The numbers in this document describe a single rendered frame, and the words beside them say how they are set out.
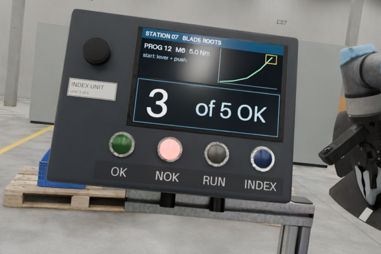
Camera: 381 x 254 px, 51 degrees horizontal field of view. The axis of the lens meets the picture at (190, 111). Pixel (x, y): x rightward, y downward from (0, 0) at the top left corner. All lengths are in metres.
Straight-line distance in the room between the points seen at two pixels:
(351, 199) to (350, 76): 0.31
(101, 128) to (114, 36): 0.10
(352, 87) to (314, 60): 5.85
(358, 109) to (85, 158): 0.66
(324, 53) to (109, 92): 6.49
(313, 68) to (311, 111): 0.69
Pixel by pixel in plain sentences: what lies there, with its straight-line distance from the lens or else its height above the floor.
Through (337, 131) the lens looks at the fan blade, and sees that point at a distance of 1.37.
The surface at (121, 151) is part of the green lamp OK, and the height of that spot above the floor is 1.11.
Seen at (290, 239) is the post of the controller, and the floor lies 1.01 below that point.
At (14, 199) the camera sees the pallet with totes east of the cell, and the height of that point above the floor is 0.06.
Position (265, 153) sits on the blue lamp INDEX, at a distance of 0.43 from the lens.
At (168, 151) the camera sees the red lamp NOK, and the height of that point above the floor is 1.12.
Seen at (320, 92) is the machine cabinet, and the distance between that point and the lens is 6.83.
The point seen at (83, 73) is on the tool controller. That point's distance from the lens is 0.44.
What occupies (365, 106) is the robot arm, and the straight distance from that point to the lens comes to 0.94.
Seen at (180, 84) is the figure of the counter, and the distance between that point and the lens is 0.43.
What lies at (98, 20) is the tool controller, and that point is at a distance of 0.46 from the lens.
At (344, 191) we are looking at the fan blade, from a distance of 1.08.
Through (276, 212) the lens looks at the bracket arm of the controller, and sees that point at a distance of 0.53.
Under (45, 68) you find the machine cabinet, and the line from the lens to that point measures 8.12.
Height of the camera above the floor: 1.19
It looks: 4 degrees down
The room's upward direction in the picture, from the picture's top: 7 degrees clockwise
